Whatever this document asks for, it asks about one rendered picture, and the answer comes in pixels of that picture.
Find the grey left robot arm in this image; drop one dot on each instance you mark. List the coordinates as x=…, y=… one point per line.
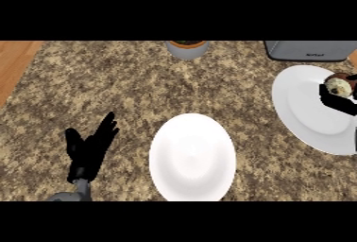
x=79, y=190

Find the oval white plate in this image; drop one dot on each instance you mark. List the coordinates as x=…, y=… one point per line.
x=193, y=157

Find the grey plant pot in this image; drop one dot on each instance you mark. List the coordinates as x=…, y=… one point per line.
x=188, y=48

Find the grey appliance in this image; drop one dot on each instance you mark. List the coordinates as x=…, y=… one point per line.
x=308, y=50

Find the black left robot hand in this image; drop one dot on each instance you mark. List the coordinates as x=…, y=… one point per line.
x=91, y=148

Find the cream frosted chocolate cupcake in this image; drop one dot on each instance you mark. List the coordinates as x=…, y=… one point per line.
x=339, y=85

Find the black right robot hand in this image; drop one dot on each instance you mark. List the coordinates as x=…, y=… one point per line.
x=339, y=100

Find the large round white plate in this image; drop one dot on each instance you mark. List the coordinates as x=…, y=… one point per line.
x=311, y=110

